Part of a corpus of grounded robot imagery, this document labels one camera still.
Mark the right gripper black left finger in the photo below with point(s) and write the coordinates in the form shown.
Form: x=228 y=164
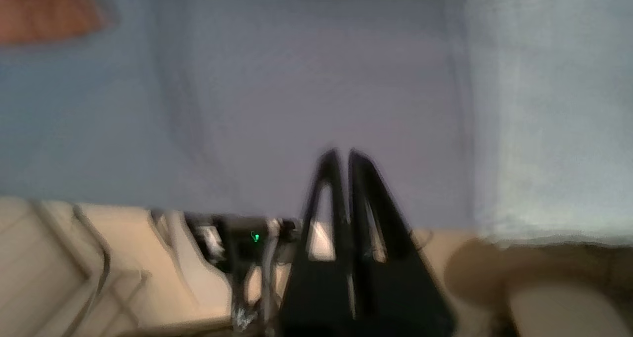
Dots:
x=321 y=287

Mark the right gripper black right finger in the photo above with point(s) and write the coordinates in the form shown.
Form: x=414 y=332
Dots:
x=395 y=287

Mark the light blue denim shorts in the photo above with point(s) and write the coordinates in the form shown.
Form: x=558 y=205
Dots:
x=554 y=104

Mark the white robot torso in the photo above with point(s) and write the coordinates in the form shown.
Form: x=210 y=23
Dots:
x=242 y=243

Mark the blue bed sheet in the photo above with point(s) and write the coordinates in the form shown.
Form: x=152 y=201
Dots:
x=296 y=79

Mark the rust brown folded garment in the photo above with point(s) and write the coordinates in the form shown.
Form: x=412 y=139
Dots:
x=44 y=10

